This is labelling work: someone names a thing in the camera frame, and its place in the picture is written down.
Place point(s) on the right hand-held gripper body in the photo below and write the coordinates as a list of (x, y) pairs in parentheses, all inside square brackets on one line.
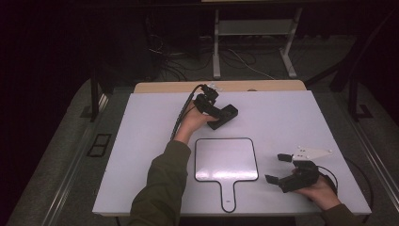
[(301, 175)]

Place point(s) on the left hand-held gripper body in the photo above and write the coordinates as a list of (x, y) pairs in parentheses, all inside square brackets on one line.
[(205, 99)]

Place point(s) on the black whiteboard eraser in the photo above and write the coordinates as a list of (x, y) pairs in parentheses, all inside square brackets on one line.
[(227, 114)]

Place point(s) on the white handheld whiteboard black rim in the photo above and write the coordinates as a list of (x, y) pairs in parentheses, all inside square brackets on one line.
[(226, 157)]

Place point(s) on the person's left hand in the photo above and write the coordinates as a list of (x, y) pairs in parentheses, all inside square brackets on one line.
[(193, 122)]

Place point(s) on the person's right hand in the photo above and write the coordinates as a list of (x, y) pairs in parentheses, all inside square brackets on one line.
[(324, 194)]

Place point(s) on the white metal stand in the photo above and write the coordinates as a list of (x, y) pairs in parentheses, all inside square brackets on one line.
[(254, 28)]

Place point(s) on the black metal stand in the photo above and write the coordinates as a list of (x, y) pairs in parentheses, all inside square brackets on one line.
[(354, 97)]

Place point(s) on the black floor outlet frame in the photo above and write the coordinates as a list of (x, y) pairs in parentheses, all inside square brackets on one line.
[(99, 145)]

